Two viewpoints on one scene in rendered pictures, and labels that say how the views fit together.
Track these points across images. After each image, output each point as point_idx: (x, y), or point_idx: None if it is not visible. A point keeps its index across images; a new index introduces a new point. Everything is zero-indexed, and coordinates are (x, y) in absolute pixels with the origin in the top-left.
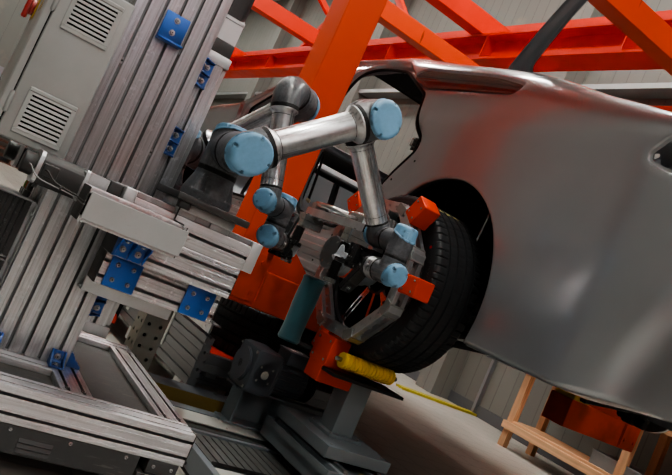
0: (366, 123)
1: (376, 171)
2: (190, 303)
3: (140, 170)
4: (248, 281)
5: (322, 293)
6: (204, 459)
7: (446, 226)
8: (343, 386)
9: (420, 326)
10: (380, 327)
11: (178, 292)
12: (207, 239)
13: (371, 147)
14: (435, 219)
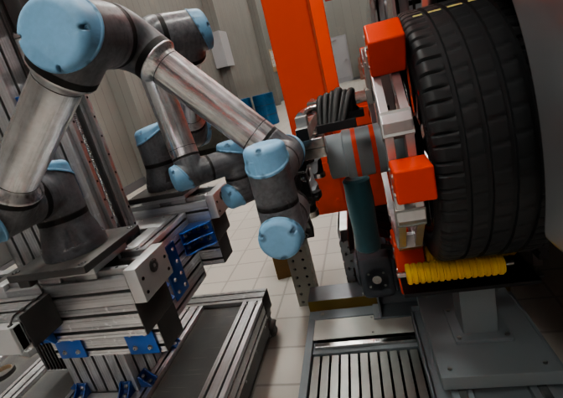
0: (34, 69)
1: (193, 85)
2: (134, 343)
3: None
4: (329, 192)
5: (384, 181)
6: None
7: (439, 36)
8: None
9: (464, 221)
10: (418, 233)
11: (119, 338)
12: (82, 293)
13: (159, 60)
14: (403, 44)
